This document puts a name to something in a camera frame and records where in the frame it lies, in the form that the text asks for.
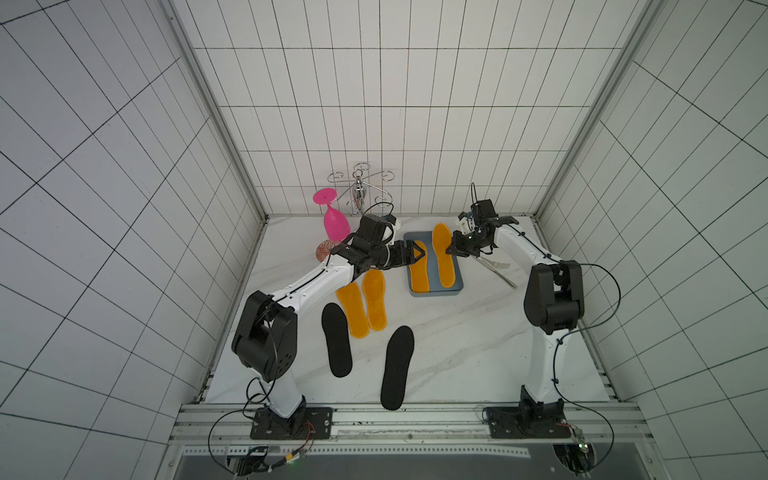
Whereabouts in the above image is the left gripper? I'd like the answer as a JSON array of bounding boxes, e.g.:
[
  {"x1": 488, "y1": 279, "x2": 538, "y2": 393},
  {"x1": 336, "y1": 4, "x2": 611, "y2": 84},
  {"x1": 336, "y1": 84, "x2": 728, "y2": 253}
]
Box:
[{"x1": 371, "y1": 240, "x2": 426, "y2": 271}]

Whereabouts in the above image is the yellow insole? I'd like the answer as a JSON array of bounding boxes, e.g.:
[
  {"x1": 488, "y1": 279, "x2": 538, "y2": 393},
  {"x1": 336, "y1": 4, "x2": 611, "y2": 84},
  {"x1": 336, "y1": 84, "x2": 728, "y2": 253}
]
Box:
[
  {"x1": 362, "y1": 270, "x2": 387, "y2": 331},
  {"x1": 432, "y1": 223, "x2": 456, "y2": 289},
  {"x1": 336, "y1": 282, "x2": 370, "y2": 339}
]

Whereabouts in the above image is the yellow insole overlapping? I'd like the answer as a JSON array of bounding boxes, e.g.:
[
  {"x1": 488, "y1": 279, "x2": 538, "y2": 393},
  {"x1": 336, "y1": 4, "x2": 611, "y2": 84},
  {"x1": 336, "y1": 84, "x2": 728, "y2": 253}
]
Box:
[{"x1": 409, "y1": 240, "x2": 430, "y2": 294}]

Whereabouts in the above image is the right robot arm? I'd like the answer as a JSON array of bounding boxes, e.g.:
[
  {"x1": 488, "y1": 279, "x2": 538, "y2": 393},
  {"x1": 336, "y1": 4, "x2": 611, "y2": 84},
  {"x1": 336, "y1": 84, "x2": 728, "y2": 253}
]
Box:
[{"x1": 446, "y1": 201, "x2": 585, "y2": 405}]

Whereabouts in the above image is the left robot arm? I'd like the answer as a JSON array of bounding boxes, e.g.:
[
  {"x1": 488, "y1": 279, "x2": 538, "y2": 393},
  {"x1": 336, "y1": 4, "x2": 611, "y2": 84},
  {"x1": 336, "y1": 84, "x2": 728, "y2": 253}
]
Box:
[{"x1": 231, "y1": 214, "x2": 426, "y2": 421}]

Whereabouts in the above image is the blue grey storage box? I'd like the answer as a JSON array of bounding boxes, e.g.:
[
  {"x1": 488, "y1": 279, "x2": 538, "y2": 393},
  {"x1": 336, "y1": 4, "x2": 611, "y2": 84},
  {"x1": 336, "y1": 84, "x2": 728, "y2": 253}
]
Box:
[{"x1": 404, "y1": 231, "x2": 464, "y2": 297}]

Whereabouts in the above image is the silver knife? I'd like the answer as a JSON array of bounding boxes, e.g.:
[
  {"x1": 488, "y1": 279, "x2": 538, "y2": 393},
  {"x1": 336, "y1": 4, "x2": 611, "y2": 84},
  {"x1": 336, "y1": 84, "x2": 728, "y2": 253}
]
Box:
[{"x1": 476, "y1": 258, "x2": 517, "y2": 289}]

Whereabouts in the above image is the silver fork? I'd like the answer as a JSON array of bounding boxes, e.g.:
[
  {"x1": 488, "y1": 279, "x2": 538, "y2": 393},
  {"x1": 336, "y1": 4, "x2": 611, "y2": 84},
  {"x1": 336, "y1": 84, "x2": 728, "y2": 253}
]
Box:
[{"x1": 477, "y1": 258, "x2": 511, "y2": 269}]

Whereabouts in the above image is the chrome glass holder stand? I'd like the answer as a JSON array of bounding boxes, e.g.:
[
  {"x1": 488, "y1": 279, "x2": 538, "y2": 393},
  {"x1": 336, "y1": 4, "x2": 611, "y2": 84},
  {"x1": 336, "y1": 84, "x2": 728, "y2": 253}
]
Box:
[{"x1": 327, "y1": 162, "x2": 396, "y2": 216}]

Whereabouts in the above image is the pink plastic goblet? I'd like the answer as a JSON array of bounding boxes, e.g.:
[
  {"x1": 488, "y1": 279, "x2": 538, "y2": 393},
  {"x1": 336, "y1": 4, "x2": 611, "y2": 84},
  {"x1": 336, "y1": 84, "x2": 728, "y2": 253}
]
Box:
[{"x1": 313, "y1": 188, "x2": 351, "y2": 242}]

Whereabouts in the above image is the black insole left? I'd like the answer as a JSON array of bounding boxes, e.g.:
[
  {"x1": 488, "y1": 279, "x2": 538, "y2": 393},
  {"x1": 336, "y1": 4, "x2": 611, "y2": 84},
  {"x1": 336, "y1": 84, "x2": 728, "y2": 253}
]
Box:
[{"x1": 321, "y1": 303, "x2": 353, "y2": 378}]

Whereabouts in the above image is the black insole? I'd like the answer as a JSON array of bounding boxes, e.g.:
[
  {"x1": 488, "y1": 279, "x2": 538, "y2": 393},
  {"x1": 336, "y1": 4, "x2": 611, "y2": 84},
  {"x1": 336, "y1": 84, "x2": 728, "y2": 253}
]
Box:
[
  {"x1": 380, "y1": 325, "x2": 415, "y2": 411},
  {"x1": 321, "y1": 303, "x2": 353, "y2": 378}
]

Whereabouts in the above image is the black insole right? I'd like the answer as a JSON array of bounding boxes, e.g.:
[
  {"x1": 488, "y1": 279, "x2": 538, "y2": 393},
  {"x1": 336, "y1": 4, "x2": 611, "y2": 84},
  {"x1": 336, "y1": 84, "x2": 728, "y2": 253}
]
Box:
[{"x1": 380, "y1": 325, "x2": 415, "y2": 411}]

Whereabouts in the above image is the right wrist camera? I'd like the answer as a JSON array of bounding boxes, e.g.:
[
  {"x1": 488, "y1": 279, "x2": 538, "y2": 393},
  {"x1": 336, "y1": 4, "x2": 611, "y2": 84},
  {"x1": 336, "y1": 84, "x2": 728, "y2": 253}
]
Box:
[{"x1": 467, "y1": 199, "x2": 498, "y2": 226}]

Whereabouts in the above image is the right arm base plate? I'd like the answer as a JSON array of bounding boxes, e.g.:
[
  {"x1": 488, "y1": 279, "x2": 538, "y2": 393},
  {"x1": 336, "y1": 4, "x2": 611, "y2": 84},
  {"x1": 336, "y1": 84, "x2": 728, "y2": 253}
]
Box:
[{"x1": 483, "y1": 403, "x2": 571, "y2": 440}]

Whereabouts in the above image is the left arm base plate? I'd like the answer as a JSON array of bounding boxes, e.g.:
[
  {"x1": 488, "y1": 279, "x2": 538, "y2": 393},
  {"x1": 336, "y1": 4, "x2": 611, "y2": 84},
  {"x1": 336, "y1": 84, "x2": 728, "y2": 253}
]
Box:
[{"x1": 250, "y1": 406, "x2": 334, "y2": 440}]

